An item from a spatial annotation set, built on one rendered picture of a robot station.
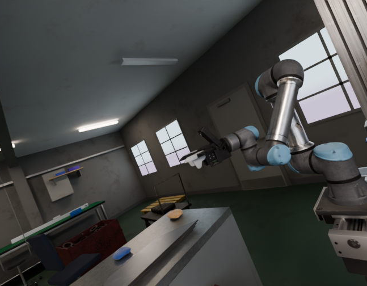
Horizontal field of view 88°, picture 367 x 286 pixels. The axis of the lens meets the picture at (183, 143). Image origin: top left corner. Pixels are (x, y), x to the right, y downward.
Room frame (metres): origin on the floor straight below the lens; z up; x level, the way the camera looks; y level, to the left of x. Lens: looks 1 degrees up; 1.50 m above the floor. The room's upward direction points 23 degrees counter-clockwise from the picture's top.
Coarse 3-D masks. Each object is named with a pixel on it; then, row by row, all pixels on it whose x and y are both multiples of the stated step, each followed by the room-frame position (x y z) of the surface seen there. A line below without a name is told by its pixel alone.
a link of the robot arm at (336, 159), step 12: (324, 144) 0.83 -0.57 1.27; (336, 144) 0.78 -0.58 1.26; (312, 156) 0.84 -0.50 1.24; (324, 156) 0.76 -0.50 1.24; (336, 156) 0.74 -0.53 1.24; (348, 156) 0.74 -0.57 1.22; (312, 168) 0.84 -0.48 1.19; (324, 168) 0.78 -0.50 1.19; (336, 168) 0.75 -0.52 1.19; (348, 168) 0.73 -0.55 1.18; (336, 180) 0.76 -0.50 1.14
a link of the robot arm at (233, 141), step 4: (224, 136) 0.82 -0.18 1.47; (228, 136) 0.81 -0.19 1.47; (232, 136) 0.80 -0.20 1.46; (236, 136) 0.80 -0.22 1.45; (228, 140) 0.80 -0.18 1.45; (232, 140) 0.79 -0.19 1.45; (236, 140) 0.79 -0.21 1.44; (232, 144) 0.79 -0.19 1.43; (236, 144) 0.79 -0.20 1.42; (232, 148) 0.80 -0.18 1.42; (236, 148) 0.80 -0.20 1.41
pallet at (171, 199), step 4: (172, 196) 6.18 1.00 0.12; (176, 196) 5.97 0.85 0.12; (180, 196) 5.76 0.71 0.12; (160, 200) 6.37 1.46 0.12; (164, 200) 6.10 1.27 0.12; (168, 200) 5.89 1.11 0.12; (172, 200) 5.73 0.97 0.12; (176, 200) 5.59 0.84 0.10; (180, 200) 5.70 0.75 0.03; (152, 204) 6.28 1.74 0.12; (156, 204) 6.06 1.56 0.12; (148, 208) 6.09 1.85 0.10; (144, 212) 5.93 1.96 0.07
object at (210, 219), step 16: (208, 208) 1.29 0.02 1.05; (224, 208) 1.18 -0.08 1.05; (160, 224) 1.37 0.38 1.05; (176, 224) 1.24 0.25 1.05; (208, 224) 1.06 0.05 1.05; (144, 240) 1.21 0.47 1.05; (192, 240) 0.96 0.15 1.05; (112, 256) 1.17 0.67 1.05; (128, 256) 1.08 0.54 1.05; (176, 256) 0.87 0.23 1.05; (192, 256) 0.89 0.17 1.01; (96, 272) 1.05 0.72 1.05; (112, 272) 0.98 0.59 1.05; (160, 272) 0.81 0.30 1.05; (176, 272) 0.82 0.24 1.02
